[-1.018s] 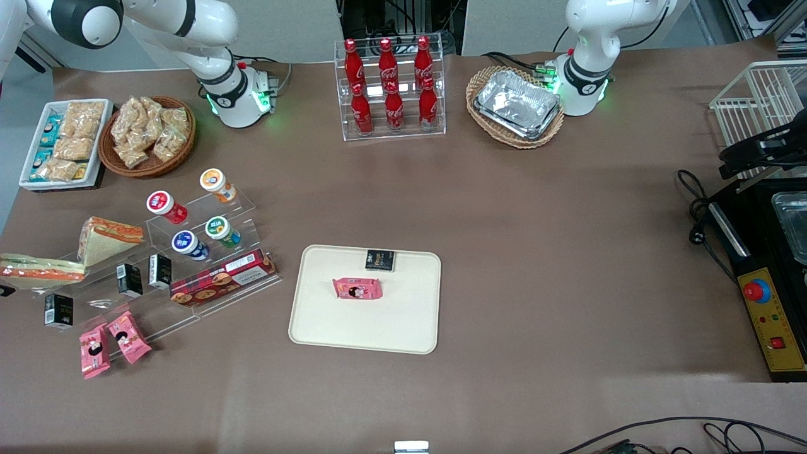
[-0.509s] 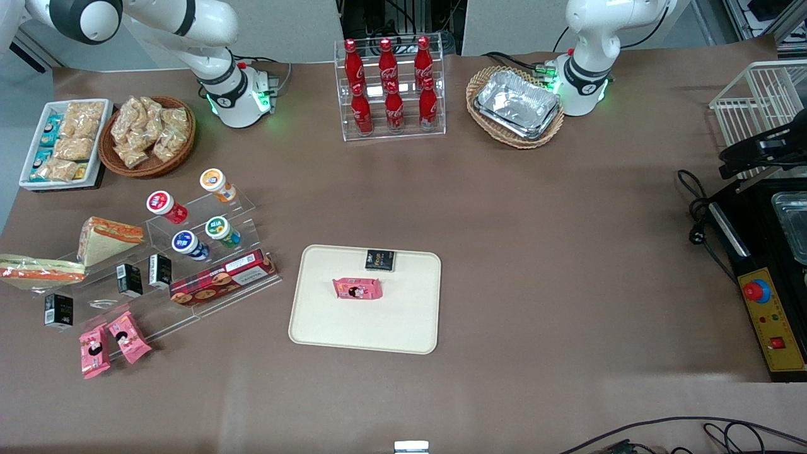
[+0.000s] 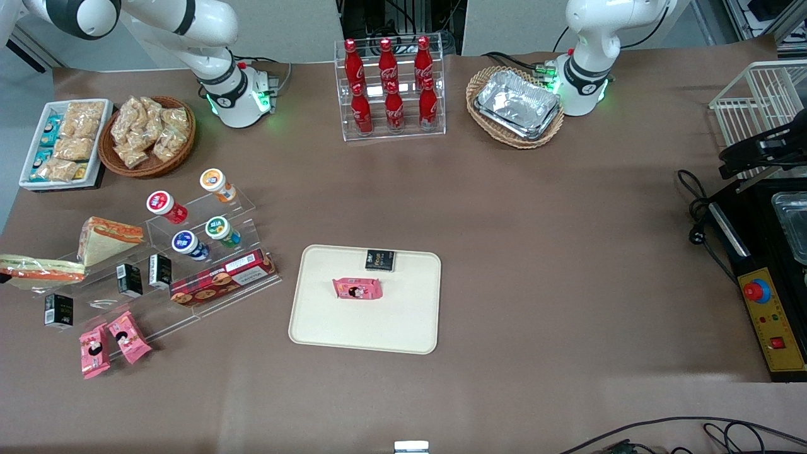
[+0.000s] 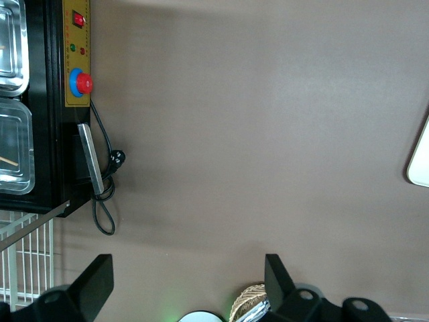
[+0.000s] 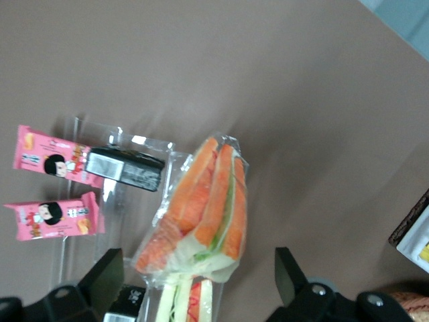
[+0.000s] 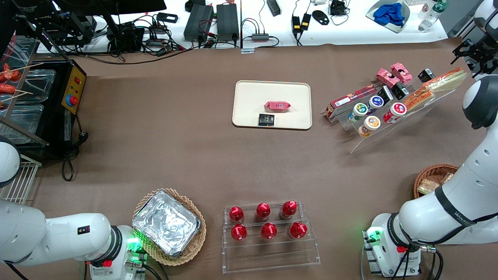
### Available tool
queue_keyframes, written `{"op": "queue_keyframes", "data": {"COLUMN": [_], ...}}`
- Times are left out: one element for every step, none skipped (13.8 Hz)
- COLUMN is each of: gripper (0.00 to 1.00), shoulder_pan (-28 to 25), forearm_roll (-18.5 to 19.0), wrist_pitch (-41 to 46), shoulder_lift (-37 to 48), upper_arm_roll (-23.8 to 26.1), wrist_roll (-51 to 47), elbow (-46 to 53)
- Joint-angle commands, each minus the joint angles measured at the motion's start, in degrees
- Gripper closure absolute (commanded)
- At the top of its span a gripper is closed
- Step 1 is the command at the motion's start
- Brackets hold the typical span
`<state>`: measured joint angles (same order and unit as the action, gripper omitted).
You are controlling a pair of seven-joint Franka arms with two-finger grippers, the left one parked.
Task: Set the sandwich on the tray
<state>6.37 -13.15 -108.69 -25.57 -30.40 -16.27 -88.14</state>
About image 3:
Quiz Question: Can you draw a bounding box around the black power cable with plug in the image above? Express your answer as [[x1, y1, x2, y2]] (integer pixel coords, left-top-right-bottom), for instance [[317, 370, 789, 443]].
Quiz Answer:
[[677, 169, 740, 288]]

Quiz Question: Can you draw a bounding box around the red capped yogurt bottle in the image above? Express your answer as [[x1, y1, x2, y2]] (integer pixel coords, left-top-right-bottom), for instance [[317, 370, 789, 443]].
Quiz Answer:
[[146, 190, 189, 225]]

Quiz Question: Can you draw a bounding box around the dark brown wicker basket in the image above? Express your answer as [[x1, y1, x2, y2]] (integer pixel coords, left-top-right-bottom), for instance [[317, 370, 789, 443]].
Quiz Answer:
[[98, 96, 197, 179]]

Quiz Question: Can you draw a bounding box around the grey metal shelf frame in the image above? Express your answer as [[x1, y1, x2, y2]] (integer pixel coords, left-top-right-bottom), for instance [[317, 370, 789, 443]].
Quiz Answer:
[[694, 0, 807, 61]]

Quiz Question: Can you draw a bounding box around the white rectangular snack tray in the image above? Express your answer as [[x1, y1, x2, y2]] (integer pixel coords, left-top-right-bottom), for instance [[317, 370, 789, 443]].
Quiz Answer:
[[19, 99, 115, 192]]

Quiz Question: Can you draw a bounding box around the small black carton box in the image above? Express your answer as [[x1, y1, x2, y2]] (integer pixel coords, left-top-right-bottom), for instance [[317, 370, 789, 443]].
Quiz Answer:
[[364, 250, 397, 273], [148, 253, 174, 291], [116, 263, 144, 299], [44, 293, 75, 331]]

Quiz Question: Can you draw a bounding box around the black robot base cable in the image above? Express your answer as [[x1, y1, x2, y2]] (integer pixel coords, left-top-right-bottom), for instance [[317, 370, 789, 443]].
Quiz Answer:
[[238, 58, 294, 96], [482, 50, 568, 84]]

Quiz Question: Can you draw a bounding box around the looped black cable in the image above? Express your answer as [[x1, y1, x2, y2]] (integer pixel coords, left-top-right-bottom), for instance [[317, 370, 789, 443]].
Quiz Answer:
[[702, 422, 767, 454]]

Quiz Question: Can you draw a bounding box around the cream plastic serving tray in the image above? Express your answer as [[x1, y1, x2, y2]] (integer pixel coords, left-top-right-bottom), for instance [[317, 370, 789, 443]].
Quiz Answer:
[[288, 245, 443, 356]]

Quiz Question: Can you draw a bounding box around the aluminium foil tray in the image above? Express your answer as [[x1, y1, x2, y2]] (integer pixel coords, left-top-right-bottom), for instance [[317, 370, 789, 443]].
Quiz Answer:
[[473, 69, 562, 141]]

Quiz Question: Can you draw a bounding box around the brown table cover sheet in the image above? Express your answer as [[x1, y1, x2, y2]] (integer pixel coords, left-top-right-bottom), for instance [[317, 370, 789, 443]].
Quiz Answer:
[[0, 35, 807, 454]]

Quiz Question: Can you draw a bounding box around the flat bag of beige crackers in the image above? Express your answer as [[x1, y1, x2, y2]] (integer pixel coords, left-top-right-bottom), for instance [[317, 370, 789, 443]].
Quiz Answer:
[[63, 101, 105, 140], [37, 158, 81, 183], [53, 137, 96, 162]]

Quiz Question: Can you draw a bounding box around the pink snack packet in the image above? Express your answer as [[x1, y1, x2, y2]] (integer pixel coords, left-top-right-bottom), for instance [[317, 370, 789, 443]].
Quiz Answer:
[[332, 277, 384, 301], [79, 323, 112, 380], [107, 311, 153, 366]]

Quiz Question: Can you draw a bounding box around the red cola bottle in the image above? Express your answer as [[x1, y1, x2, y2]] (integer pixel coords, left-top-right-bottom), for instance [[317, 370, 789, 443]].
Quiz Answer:
[[344, 39, 366, 90], [385, 82, 405, 132], [419, 78, 439, 129], [351, 83, 374, 136], [414, 36, 434, 85], [378, 38, 398, 86]]

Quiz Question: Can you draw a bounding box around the red cookie box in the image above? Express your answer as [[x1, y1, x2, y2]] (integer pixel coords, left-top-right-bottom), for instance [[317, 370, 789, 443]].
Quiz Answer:
[[169, 249, 277, 308]]

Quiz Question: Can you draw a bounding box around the long black cable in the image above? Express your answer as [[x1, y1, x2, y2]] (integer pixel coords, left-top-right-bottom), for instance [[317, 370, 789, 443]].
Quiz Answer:
[[558, 416, 807, 454]]

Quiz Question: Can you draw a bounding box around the small dark electronic device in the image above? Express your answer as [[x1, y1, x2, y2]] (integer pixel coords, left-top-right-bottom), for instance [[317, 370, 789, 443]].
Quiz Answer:
[[589, 439, 639, 454]]

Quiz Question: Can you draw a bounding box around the clear metal rimmed container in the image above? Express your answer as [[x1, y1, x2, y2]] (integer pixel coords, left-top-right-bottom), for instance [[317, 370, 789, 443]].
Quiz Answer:
[[771, 192, 807, 266]]

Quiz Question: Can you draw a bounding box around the white wire rack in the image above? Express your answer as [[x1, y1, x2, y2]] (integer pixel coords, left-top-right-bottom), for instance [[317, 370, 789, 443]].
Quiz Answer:
[[709, 60, 807, 185]]

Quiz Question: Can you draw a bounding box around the triangle sandwich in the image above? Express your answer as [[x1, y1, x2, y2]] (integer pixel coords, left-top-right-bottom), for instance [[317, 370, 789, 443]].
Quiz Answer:
[[77, 216, 146, 268], [0, 253, 87, 291]]

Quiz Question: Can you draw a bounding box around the blue capped yogurt bottle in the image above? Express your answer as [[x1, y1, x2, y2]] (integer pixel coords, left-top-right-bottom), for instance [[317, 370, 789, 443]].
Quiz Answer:
[[171, 231, 211, 262]]

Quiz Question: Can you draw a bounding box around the small clear acrylic riser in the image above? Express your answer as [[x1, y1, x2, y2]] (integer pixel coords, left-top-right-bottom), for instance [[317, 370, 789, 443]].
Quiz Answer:
[[145, 187, 258, 260]]

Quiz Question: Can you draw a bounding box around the green capped yogurt bottle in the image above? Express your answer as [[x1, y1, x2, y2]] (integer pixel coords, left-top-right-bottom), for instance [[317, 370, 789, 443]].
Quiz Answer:
[[205, 216, 243, 248]]

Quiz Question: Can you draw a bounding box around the clear bag of beige snacks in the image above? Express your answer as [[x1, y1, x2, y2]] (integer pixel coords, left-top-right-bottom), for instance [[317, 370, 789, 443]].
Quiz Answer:
[[112, 101, 141, 146], [115, 140, 152, 170], [129, 96, 163, 136], [153, 128, 187, 163], [161, 107, 190, 136]]

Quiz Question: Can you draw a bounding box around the red emergency stop button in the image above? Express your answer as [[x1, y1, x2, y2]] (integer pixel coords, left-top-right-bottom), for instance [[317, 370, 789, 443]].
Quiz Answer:
[[742, 277, 773, 304]]

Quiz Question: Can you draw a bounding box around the large clear acrylic stepped stand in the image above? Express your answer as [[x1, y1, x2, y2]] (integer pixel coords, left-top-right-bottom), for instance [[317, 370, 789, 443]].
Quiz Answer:
[[35, 249, 283, 355]]

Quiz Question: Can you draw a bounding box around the orange capped yogurt bottle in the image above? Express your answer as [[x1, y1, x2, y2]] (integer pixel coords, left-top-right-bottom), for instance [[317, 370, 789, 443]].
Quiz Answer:
[[200, 168, 238, 204]]

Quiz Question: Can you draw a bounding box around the light wicker basket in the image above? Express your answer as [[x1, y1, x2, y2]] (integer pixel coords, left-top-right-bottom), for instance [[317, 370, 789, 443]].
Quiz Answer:
[[466, 66, 566, 150]]

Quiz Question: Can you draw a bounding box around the dark equipment rack with cables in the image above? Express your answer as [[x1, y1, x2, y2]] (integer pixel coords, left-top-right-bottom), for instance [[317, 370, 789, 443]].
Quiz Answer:
[[337, 0, 468, 56]]

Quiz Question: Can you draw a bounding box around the black sealing machine yellow panel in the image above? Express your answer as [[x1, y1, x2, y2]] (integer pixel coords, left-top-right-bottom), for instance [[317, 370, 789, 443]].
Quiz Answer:
[[706, 177, 807, 384]]

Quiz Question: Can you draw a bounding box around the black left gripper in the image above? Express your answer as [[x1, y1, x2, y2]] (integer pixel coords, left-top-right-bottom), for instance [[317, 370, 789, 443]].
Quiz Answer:
[[719, 123, 807, 181]]

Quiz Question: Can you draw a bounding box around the clear acrylic bottle rack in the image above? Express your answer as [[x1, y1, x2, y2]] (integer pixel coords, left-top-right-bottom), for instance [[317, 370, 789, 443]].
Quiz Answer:
[[334, 35, 448, 143]]

